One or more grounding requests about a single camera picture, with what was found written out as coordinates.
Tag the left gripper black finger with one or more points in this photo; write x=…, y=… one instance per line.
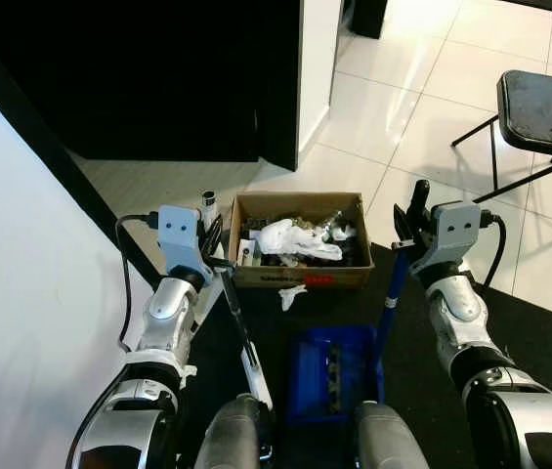
x=219, y=233
x=208, y=236

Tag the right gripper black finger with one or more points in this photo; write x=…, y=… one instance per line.
x=418, y=200
x=401, y=228

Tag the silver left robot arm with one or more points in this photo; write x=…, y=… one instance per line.
x=163, y=322

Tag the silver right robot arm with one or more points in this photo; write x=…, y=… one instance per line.
x=461, y=313

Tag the black floor rug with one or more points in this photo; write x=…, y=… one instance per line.
x=539, y=342

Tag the dark grey floor mat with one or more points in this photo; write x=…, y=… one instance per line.
x=549, y=6

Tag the brown cardboard box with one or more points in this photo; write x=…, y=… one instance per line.
x=266, y=277

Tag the white crumpled paper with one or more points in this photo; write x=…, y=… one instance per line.
x=293, y=239

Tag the small white paper scrap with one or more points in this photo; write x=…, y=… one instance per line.
x=292, y=296

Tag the black folding chair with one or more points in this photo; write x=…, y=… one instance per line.
x=544, y=107

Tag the large black cabinet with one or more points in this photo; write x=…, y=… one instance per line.
x=139, y=78

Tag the grey robot left leg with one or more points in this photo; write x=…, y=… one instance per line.
x=234, y=435

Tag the grey robot leg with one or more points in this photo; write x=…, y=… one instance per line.
x=391, y=440
x=234, y=435

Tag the grey robot right leg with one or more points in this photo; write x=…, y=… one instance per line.
x=391, y=440

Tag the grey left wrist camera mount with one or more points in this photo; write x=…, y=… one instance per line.
x=178, y=234

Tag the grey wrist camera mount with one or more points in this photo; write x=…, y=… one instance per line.
x=456, y=230
x=178, y=234

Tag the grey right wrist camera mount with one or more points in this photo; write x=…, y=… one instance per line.
x=456, y=230

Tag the black furniture post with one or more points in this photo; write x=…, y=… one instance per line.
x=364, y=18

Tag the black wall trim strip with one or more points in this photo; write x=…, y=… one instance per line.
x=41, y=127

